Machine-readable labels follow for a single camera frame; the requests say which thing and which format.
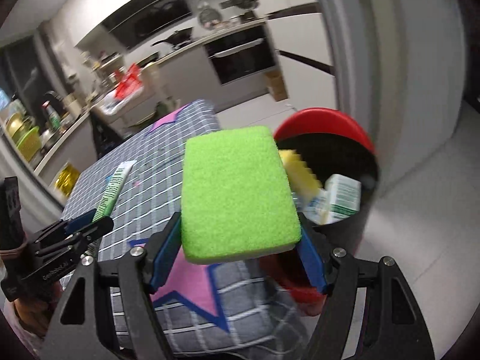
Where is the green toothpaste tube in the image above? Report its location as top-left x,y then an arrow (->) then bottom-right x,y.
92,160 -> 137,222

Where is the green white carton box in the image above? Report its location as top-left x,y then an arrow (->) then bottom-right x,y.
325,174 -> 361,224

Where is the yellow egg-crate foam sponge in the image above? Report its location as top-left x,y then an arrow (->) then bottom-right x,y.
278,150 -> 322,203

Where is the green scrub sponge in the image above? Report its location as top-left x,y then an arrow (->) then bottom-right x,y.
181,126 -> 301,264

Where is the blue white small carton box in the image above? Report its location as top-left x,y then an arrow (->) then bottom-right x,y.
298,189 -> 329,225

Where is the black trash bin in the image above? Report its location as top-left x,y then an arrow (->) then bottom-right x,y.
277,133 -> 380,254

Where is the black kitchen faucet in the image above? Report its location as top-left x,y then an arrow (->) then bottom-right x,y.
43,90 -> 68,117

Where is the person's left hand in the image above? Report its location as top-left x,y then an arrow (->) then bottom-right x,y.
13,282 -> 63,338

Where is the gold foil bag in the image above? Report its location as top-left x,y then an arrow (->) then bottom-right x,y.
54,162 -> 80,197

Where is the red plastic chair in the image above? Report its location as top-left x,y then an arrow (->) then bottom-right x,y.
259,107 -> 380,317

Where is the black hanging bag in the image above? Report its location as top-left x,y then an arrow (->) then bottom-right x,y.
89,111 -> 124,159

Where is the green plastic basket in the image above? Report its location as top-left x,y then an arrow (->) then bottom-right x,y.
16,126 -> 41,162

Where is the green spray bottle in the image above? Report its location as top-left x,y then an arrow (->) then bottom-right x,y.
42,101 -> 61,133

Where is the grey checkered tablecloth with stars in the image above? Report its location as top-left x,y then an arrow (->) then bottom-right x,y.
62,99 -> 308,359

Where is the beige wooden high chair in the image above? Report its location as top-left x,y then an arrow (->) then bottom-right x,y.
90,63 -> 181,136

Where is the red plastic basket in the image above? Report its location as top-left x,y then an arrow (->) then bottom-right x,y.
114,63 -> 143,100

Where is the cardboard box on floor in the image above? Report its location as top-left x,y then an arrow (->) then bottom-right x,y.
264,70 -> 288,102

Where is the black wok pan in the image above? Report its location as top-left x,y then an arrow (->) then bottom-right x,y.
151,27 -> 193,49

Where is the black range hood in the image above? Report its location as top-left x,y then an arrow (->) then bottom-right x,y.
102,0 -> 192,50

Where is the black built-in oven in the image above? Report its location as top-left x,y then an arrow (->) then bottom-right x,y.
204,25 -> 275,85

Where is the white refrigerator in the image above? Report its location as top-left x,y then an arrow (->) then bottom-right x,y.
258,0 -> 338,111

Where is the round grey wall plate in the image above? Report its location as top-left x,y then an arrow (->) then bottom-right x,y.
198,6 -> 222,31

